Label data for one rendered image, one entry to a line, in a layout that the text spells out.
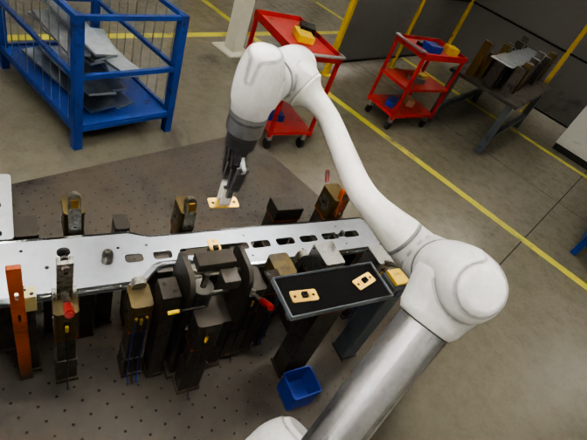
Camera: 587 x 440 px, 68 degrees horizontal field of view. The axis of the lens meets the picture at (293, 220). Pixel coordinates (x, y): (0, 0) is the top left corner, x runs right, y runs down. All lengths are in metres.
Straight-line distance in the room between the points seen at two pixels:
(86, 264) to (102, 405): 0.42
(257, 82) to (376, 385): 0.64
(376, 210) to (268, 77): 0.36
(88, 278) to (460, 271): 1.00
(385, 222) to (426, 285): 0.20
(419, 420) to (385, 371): 1.88
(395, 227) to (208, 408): 0.87
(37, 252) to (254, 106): 0.79
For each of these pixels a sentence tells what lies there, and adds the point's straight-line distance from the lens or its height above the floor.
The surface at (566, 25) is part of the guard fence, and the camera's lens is 8.24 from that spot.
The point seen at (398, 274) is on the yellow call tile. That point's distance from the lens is 1.49.
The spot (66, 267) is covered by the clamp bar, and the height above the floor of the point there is 1.21.
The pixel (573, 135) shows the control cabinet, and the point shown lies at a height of 0.30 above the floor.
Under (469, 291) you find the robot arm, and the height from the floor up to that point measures 1.62.
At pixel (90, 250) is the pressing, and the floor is 1.00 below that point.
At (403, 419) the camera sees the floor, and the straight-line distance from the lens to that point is 2.69.
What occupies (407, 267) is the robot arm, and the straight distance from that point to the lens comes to 0.99.
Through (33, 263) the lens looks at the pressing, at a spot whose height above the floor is 1.00.
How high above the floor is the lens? 2.08
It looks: 39 degrees down
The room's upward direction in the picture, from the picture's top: 24 degrees clockwise
